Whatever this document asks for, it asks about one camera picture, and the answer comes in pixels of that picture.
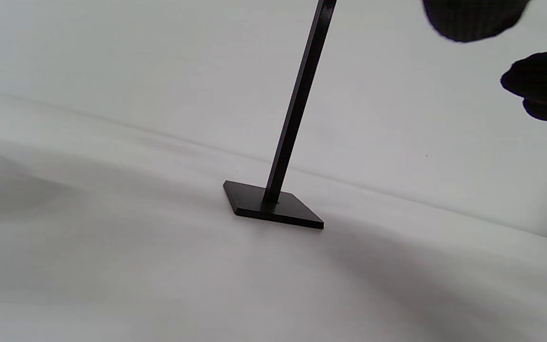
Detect person's left hand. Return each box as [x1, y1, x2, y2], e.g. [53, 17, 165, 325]
[421, 0, 547, 155]

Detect black headphone stand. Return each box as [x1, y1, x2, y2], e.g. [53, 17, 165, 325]
[223, 0, 338, 230]

